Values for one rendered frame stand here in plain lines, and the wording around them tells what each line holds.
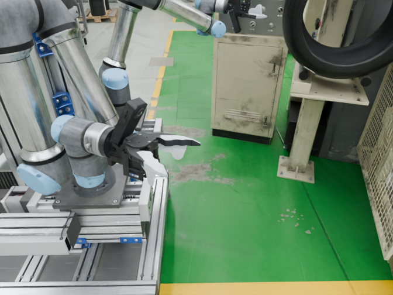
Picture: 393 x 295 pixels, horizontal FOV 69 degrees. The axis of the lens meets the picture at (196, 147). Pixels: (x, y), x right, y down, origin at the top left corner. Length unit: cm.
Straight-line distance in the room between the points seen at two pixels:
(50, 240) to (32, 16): 68
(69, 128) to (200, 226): 127
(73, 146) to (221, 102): 185
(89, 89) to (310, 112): 153
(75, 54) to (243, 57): 163
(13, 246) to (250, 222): 128
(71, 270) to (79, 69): 99
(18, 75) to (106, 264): 98
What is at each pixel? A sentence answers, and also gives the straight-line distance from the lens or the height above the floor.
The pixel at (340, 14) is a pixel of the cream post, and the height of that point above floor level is 112.
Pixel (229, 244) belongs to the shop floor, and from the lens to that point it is 176.
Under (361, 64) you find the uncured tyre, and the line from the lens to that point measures 152.
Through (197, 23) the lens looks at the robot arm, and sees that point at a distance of 144.
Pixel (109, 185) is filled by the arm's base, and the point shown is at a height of 74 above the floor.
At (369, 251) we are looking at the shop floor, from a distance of 199.
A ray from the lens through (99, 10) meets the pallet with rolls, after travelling 768.
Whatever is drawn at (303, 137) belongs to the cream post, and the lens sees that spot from 213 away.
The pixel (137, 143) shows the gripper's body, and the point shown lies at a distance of 61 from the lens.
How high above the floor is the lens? 141
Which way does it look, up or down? 35 degrees down
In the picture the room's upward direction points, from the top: straight up
